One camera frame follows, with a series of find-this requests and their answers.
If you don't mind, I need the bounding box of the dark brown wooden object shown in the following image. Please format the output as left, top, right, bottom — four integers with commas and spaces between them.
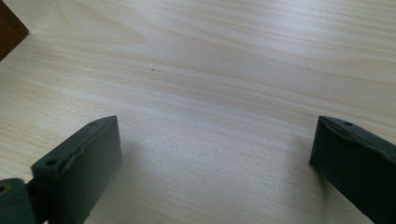
0, 0, 30, 62

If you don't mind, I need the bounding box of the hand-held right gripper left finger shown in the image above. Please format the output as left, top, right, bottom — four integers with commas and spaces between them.
30, 115, 123, 224

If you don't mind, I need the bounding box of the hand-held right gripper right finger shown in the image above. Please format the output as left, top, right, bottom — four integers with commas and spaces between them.
308, 115, 396, 224

